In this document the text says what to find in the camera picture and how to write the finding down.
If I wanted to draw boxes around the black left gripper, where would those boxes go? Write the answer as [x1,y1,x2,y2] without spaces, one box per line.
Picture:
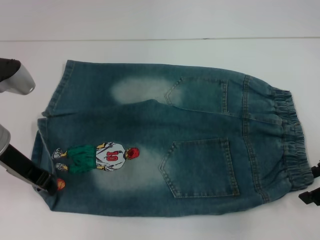
[0,143,60,197]

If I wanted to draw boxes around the blue denim shorts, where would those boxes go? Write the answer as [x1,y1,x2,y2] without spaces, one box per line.
[31,59,315,219]

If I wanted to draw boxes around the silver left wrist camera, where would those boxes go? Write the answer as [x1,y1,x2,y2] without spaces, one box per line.
[0,57,36,96]

